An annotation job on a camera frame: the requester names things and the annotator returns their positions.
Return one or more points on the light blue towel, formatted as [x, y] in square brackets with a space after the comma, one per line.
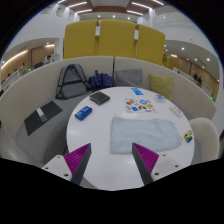
[145, 135]

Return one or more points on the grey cushion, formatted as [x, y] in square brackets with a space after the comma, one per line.
[129, 78]

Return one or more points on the navy patterned bag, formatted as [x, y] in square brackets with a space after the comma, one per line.
[101, 80]

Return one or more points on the small clear box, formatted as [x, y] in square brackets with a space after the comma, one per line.
[160, 98]

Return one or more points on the yellow partition panel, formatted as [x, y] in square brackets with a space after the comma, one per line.
[150, 45]
[80, 39]
[116, 38]

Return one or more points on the blue card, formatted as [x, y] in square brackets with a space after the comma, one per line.
[137, 91]

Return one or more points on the dark brown wallet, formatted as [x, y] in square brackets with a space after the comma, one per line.
[99, 97]

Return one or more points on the curved beige sofa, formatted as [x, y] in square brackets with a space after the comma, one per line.
[30, 90]

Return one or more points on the person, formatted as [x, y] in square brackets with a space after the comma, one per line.
[195, 77]
[199, 80]

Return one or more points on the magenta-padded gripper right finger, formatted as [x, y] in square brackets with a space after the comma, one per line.
[146, 159]

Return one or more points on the yellow-green cushion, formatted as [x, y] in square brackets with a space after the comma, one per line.
[161, 86]

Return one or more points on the blue rectangular box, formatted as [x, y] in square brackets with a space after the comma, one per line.
[83, 113]

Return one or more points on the yellow and blue toy figure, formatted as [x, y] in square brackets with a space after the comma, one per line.
[188, 136]

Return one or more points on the white flat box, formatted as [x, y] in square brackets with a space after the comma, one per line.
[176, 111]

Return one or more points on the grey backpack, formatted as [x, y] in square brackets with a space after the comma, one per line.
[71, 83]

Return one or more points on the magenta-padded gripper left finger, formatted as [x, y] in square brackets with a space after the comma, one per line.
[77, 159]

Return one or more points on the ceiling lights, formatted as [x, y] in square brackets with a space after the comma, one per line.
[77, 4]

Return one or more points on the colourful sticker sheet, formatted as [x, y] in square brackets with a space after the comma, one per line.
[140, 105]

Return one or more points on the white round armchair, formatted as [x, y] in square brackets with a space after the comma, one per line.
[205, 136]

